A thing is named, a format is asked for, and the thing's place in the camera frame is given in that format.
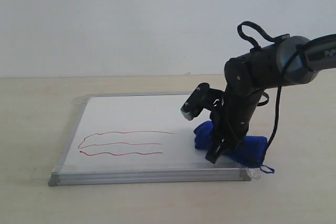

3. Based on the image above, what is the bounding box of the white board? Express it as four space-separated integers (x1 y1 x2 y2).
48 92 251 186

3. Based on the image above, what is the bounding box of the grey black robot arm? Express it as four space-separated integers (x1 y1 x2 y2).
205 34 335 164

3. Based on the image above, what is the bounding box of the blue cloth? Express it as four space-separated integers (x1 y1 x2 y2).
193 120 275 174

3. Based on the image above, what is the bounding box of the black braided cable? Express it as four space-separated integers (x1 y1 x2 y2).
214 21 316 154

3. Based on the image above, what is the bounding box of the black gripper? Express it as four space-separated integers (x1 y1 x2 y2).
205 87 265 164

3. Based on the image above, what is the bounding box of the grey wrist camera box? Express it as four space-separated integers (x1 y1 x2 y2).
180 82 224 121

